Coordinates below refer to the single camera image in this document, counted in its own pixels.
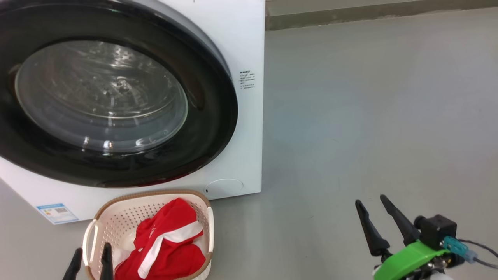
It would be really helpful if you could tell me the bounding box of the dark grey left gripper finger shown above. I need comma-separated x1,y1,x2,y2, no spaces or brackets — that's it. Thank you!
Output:
62,247,83,280
99,242,114,280

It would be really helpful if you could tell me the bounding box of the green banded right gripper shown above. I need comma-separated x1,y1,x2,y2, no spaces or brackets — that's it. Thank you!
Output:
355,194,463,280

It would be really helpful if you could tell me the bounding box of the red white striped garment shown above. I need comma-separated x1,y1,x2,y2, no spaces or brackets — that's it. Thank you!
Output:
114,198,207,280

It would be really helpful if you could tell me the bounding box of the black washing machine door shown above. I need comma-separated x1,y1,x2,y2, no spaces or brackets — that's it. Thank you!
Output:
0,0,238,188

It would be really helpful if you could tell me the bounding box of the cream perforated laundry basket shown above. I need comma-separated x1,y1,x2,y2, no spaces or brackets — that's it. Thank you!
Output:
82,189,214,280

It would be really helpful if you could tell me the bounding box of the white front-load washing machine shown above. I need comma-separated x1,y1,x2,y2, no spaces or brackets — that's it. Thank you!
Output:
0,0,266,225

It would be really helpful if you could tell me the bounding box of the round white filter cover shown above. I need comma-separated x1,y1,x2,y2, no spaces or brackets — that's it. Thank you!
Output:
205,178,244,198

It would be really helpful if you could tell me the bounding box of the black text decal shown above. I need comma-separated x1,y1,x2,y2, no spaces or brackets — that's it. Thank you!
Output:
239,70,256,90

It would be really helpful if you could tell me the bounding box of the teal cable connector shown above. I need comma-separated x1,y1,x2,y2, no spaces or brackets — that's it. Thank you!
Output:
442,236,477,263

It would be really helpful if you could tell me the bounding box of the thin black cable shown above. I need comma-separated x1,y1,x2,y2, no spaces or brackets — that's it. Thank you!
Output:
473,257,498,270
457,239,498,259

